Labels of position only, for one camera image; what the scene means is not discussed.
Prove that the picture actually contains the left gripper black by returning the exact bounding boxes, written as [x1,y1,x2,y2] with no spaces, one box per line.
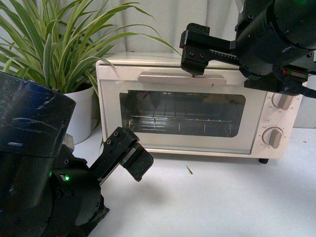
[46,127,154,237]

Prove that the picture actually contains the lower timer knob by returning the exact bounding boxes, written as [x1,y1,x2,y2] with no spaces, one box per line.
[262,127,283,149]

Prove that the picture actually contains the glass oven door with handle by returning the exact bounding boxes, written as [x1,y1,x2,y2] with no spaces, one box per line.
[97,64,267,155]

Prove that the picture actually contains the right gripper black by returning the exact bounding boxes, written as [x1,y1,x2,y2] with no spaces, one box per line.
[180,0,316,95]

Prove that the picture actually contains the white plant pot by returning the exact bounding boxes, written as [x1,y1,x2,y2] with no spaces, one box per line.
[66,83,94,145]

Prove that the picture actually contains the cream toaster oven body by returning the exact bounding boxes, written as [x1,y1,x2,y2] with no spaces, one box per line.
[96,52,302,162]

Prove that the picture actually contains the metal oven wire rack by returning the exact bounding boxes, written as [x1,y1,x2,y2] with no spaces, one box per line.
[121,91,240,137]

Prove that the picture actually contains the green spider plant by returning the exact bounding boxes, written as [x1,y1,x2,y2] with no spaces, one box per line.
[0,0,182,130]

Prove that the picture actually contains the upper temperature knob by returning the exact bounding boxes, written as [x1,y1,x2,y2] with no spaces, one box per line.
[272,93,295,111]

